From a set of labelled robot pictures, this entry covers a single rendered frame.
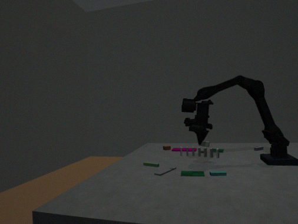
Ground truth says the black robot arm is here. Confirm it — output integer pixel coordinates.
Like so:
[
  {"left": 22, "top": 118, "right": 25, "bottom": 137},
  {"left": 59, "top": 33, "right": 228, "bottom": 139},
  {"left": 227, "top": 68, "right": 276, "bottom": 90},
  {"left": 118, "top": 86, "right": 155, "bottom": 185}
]
[{"left": 181, "top": 75, "right": 290, "bottom": 159}]

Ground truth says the teal flat block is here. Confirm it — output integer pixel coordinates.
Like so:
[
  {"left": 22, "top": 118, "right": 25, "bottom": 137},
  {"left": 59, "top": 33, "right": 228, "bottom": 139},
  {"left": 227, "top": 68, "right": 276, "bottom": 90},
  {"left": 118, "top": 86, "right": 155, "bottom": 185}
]
[{"left": 210, "top": 171, "right": 227, "bottom": 176}]

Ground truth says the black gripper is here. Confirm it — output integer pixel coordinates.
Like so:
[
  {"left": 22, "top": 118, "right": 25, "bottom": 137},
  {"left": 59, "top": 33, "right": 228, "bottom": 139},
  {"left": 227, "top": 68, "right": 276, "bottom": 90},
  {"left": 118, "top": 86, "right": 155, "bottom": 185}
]
[{"left": 189, "top": 113, "right": 213, "bottom": 145}]

